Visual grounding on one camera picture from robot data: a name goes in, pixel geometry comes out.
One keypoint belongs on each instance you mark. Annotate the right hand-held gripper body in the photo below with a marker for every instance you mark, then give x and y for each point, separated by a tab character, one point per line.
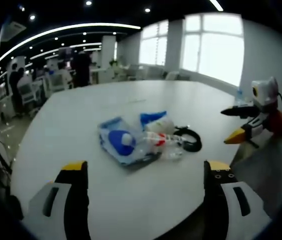
265	91

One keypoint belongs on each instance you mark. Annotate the blue and white packet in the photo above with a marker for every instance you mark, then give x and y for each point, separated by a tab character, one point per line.
155	120

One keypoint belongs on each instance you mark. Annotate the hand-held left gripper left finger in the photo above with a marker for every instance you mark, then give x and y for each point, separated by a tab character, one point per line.
58	205

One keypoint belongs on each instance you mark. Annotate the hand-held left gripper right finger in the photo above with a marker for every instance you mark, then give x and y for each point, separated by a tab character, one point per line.
233	212

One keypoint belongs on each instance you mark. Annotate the ceiling air conditioner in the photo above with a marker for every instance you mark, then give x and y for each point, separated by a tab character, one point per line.
13	28

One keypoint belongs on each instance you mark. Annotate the clear water bottle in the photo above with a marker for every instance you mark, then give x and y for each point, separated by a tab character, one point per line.
239	96

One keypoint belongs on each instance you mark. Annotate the clear plastic wrapper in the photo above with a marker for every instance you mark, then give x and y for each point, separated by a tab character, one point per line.
173	153

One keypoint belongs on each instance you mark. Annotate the clear tube with red print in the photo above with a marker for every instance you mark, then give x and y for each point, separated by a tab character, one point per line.
160	138

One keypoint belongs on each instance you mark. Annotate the green potted plant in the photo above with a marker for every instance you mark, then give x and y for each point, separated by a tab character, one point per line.
113	62

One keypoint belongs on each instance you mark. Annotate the clear bag with blue item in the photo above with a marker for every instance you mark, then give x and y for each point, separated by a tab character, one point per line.
120	142

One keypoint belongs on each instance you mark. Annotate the white table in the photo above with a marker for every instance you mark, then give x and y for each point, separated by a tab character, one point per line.
120	182

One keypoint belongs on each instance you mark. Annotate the white chair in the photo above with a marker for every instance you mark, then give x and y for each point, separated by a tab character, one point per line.
27	93

